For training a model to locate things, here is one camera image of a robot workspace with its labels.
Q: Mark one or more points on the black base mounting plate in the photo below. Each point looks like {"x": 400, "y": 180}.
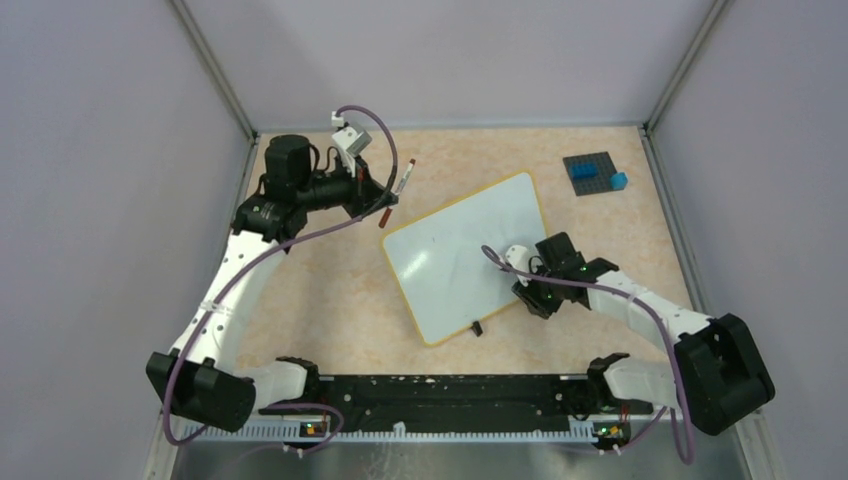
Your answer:
{"x": 467, "y": 403}

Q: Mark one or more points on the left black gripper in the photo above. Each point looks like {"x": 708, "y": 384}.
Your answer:
{"x": 360, "y": 188}

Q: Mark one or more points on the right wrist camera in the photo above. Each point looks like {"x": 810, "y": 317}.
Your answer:
{"x": 518, "y": 257}

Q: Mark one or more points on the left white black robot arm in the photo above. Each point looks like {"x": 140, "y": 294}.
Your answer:
{"x": 196, "y": 378}

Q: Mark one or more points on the blue lego brick on plate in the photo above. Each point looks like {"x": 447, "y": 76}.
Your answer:
{"x": 583, "y": 171}

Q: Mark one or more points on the white cable duct rail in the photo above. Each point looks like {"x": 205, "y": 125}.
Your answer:
{"x": 290, "y": 431}

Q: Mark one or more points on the white marker pen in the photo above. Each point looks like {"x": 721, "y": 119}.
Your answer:
{"x": 406, "y": 176}

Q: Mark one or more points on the yellow framed whiteboard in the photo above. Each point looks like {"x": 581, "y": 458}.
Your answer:
{"x": 446, "y": 280}

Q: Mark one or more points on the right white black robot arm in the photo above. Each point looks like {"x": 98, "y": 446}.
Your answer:
{"x": 714, "y": 374}

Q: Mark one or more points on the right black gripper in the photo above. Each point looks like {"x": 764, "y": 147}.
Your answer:
{"x": 544, "y": 309}

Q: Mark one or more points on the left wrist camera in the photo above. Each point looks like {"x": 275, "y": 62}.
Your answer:
{"x": 349, "y": 138}

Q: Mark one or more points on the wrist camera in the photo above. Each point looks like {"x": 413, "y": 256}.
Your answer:
{"x": 518, "y": 257}
{"x": 349, "y": 138}

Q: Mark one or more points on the red marker cap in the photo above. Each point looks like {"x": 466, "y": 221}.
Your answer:
{"x": 385, "y": 218}

